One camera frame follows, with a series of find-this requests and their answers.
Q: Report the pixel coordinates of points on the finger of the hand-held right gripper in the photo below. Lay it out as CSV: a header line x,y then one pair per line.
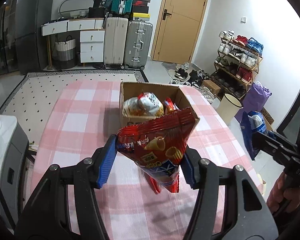
x,y
282,141
272,148

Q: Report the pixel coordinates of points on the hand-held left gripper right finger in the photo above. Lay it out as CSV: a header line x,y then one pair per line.
x,y
190,177

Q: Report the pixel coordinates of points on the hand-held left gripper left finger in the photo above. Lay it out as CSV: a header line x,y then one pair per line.
x,y
107,162

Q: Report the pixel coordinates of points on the blue snack packet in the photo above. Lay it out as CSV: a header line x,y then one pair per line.
x,y
247,130

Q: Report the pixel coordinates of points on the red cone snack packet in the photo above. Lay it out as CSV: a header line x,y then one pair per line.
x,y
160,140

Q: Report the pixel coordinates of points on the assorted snack packets pile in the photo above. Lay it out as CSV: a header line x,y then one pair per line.
x,y
145,105

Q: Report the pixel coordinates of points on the brown cardboard box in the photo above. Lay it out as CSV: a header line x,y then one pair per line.
x,y
130,90

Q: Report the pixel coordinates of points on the person's right forearm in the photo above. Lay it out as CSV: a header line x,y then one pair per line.
x,y
295,225

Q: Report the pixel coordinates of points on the person's right hand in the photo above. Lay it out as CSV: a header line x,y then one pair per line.
x,y
277,200

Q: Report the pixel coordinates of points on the brown patterned box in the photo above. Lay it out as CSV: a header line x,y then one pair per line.
x,y
268,117

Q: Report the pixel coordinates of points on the purple bag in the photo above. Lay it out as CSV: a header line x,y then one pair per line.
x,y
255,100

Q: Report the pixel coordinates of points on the pink checked tablecloth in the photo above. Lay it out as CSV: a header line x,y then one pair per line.
x,y
77,120

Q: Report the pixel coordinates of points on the cream waste bin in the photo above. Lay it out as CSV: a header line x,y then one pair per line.
x,y
227,111

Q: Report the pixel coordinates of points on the wooden shoe rack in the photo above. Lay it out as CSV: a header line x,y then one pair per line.
x,y
256,68

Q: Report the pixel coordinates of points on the small cardboard box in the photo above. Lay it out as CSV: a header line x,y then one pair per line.
x,y
211,87

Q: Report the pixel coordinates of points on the shoe rack with shoes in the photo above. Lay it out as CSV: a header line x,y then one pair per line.
x,y
242,57

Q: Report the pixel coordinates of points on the cream patterned rug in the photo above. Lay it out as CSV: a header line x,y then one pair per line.
x,y
40,92

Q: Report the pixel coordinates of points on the grey white appliance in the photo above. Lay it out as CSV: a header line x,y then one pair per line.
x,y
10,160

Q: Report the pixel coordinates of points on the pile of shoes on floor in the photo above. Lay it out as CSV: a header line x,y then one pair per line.
x,y
190,76

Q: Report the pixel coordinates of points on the grey door mat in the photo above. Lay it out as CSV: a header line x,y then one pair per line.
x,y
168,68

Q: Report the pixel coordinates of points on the white woven basket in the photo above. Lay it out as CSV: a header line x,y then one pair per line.
x,y
65,55

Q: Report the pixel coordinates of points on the white drawer cabinet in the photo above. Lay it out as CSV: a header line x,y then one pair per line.
x,y
92,47

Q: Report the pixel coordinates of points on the beige suitcase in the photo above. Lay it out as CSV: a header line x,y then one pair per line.
x,y
116,42

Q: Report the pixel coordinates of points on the silver suitcase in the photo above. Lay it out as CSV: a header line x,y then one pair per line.
x,y
137,45

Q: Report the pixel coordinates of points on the white desk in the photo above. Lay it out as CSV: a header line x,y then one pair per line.
x,y
55,28

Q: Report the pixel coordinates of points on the wooden door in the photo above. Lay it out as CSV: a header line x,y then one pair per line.
x,y
182,30

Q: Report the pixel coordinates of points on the yellow black shoe box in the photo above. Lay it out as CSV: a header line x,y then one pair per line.
x,y
140,17

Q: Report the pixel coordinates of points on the black bag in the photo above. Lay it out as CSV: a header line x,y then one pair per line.
x,y
97,12

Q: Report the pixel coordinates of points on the dark grey refrigerator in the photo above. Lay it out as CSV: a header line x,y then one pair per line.
x,y
32,30

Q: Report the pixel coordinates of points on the dark glass cabinet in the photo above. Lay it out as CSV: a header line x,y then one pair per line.
x,y
5,42

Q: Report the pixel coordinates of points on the black shoe box red logo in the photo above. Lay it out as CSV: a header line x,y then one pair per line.
x,y
140,7

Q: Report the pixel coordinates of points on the black printed box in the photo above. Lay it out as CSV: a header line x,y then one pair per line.
x,y
102,2

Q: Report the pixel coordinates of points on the grey framed arched mirror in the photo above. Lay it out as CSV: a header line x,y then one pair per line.
x,y
61,3

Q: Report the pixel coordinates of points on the white light switch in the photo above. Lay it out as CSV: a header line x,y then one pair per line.
x,y
243,19

